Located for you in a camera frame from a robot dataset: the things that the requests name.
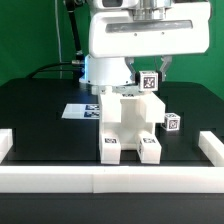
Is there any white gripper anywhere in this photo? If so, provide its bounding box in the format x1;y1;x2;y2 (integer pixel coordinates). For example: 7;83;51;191
89;1;211;84

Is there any white chair seat part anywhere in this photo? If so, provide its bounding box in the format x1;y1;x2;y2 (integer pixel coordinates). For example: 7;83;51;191
99;96;158;151

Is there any white chair back part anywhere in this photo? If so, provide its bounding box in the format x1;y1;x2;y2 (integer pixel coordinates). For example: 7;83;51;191
91;86;165;123

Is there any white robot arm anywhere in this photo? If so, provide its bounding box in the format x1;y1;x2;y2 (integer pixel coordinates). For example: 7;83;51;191
83;0;212;86

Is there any white sheet with fiducial tags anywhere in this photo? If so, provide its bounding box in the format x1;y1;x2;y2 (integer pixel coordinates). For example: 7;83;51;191
62;104;100;119

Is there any black cable bundle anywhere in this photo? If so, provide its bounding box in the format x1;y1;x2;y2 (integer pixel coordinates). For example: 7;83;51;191
24;0;88;80

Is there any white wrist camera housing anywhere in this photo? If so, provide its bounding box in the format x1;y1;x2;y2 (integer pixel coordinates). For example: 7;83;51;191
90;0;139;10

